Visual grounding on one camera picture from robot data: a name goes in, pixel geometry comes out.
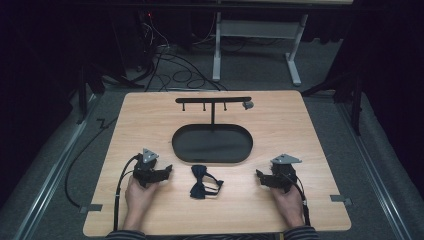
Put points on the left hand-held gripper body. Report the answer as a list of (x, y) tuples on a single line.
[(146, 170)]

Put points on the grey tape piece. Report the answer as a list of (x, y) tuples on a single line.
[(340, 200), (90, 208)]

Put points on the person's left hand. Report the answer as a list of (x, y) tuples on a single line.
[(138, 196)]

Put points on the dark blue bow tie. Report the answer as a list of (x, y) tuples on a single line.
[(199, 181)]

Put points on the black hanger stand with tray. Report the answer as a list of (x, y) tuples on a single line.
[(212, 144)]

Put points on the white desk frame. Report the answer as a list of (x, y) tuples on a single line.
[(256, 30)]

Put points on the small grey clip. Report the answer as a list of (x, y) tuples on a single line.
[(248, 105)]

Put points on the person's right hand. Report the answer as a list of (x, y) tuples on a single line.
[(288, 201)]

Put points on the aluminium floor rail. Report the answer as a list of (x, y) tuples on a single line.
[(376, 180), (56, 166)]

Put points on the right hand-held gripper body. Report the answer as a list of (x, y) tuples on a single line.
[(283, 175)]

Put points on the dark metal stand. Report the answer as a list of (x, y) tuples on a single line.
[(87, 83), (356, 100)]

